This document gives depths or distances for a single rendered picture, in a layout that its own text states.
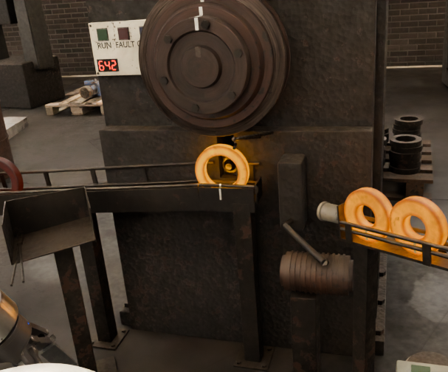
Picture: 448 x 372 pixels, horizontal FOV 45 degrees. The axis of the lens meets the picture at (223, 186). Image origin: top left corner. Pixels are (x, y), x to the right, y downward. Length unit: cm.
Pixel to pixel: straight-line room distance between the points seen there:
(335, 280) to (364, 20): 78
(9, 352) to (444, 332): 178
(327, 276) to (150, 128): 80
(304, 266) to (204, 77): 64
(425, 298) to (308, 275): 94
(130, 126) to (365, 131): 83
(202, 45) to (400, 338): 135
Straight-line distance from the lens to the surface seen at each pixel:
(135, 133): 195
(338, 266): 167
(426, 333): 232
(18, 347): 89
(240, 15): 161
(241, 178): 177
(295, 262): 168
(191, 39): 161
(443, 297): 254
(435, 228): 143
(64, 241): 182
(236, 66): 157
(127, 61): 193
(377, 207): 151
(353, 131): 175
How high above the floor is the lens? 136
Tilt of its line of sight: 21 degrees down
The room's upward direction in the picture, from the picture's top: 5 degrees counter-clockwise
